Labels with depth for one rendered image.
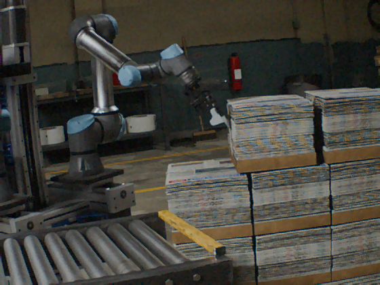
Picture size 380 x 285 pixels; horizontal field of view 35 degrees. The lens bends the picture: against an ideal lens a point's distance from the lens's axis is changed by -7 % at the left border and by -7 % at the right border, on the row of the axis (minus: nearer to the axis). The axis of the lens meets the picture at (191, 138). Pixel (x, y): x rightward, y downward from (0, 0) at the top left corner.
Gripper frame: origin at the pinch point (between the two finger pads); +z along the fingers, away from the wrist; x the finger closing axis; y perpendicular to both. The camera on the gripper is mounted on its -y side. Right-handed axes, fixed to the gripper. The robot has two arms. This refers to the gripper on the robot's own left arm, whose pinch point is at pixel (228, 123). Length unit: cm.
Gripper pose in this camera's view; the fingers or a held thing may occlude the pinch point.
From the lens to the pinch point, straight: 235.8
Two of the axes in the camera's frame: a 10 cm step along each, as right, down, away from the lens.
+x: 0.2, 1.4, -9.9
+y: -8.2, 5.7, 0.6
